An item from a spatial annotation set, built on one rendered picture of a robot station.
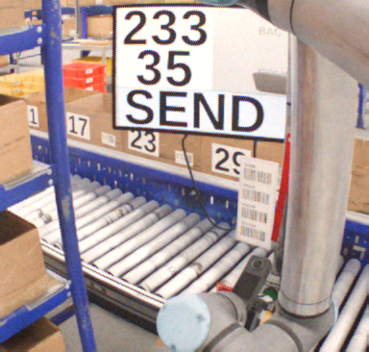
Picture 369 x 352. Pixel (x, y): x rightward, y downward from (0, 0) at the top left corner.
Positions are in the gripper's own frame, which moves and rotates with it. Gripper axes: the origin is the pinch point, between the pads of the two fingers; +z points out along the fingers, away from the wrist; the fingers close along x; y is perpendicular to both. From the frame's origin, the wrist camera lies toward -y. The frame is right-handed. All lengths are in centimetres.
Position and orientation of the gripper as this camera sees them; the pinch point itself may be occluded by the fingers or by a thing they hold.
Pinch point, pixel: (265, 296)
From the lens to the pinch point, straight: 101.3
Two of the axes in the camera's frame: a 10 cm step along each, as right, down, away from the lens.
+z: 5.0, 2.0, 8.4
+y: -2.8, 9.6, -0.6
